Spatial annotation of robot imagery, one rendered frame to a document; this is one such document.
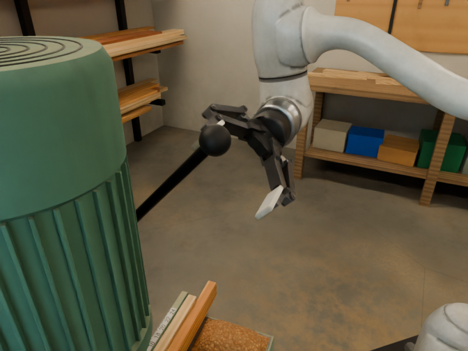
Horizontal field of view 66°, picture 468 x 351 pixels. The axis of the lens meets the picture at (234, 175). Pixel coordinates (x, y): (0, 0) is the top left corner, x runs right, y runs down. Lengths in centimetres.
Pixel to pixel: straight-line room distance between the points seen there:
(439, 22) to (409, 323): 224
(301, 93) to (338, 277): 169
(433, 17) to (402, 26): 22
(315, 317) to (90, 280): 181
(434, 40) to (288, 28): 275
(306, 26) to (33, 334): 61
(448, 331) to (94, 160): 83
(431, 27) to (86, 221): 325
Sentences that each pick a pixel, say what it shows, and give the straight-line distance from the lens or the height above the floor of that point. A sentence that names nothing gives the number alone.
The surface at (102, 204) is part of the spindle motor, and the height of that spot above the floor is 140.
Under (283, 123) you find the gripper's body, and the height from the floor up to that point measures 133.
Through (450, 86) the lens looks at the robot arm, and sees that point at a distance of 71.
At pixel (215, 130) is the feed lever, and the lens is 38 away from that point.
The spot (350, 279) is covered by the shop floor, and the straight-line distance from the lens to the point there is 232.
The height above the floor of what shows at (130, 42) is 111.
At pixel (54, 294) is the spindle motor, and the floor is 134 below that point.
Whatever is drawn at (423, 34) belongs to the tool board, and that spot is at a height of 118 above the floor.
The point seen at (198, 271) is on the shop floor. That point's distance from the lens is 228.
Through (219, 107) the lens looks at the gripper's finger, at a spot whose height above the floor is 137.
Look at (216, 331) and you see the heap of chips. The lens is 79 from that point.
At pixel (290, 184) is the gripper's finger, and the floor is 125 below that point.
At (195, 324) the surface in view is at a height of 93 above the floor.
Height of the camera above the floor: 155
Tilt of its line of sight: 28 degrees down
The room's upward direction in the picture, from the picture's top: straight up
